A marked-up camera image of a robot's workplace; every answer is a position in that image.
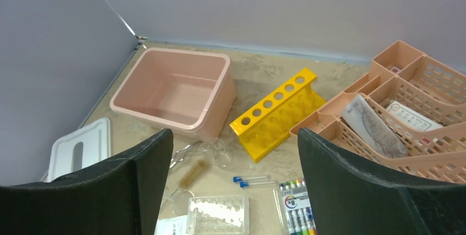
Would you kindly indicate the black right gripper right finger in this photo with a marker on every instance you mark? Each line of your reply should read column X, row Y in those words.
column 350, row 194

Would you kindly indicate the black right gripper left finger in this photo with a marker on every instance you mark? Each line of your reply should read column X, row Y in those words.
column 119, row 195

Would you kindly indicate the metal crucible tongs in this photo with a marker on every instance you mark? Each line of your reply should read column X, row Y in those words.
column 180, row 155

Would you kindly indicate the brown test tube brush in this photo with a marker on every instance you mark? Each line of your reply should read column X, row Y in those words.
column 197, row 169

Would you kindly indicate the marker pen pack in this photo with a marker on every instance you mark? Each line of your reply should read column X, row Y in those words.
column 296, row 207

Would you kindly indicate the clear plastic funnel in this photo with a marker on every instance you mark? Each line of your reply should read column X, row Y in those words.
column 179, row 200

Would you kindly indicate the white bin lid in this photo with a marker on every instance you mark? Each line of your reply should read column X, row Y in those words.
column 80, row 149

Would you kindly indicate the small white plastic bag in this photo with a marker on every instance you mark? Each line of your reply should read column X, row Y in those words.
column 171, row 226

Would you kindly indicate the glass stirring rod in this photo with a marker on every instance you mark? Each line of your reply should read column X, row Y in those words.
column 276, row 195

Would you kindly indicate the plastic bag in organizer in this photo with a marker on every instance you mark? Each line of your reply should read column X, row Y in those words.
column 364, row 121

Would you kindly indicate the clear glass beaker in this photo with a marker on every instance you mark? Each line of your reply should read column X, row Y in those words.
column 216, row 152

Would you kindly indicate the clear well plate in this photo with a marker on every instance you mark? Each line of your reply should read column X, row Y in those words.
column 227, row 214

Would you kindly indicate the white paper card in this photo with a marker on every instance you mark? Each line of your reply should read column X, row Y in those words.
column 411, row 118

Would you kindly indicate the blue capped test tube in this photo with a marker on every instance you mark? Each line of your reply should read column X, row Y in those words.
column 247, row 184
column 238, row 179

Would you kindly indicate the pink plastic desk organizer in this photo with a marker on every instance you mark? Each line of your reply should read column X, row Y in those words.
column 421, row 100

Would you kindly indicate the yellow test tube rack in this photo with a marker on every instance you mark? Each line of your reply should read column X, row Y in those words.
column 267, row 124

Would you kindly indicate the pink plastic bin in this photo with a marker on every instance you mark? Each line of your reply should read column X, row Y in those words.
column 189, row 92

